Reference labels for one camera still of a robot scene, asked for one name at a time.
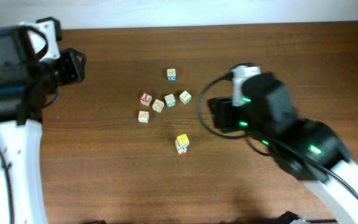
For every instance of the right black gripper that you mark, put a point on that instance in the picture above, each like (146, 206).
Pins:
(221, 113)

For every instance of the wooden block green side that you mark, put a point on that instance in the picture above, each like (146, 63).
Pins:
(170, 100)

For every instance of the red Y letter block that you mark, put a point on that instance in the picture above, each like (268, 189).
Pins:
(146, 99)

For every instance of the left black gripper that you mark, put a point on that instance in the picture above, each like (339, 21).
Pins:
(74, 56)

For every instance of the wooden soccer ball block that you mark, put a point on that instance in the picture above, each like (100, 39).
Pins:
(182, 138)

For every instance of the wooden J letter block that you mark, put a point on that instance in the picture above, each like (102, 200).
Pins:
(158, 105)

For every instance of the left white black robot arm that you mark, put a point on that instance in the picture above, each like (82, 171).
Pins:
(32, 69)

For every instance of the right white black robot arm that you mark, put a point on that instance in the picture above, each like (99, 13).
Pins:
(261, 109)

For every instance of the wooden block blue side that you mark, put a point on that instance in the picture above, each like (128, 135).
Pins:
(171, 74)

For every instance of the wooden block green edge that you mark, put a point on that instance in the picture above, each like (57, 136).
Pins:
(185, 97)

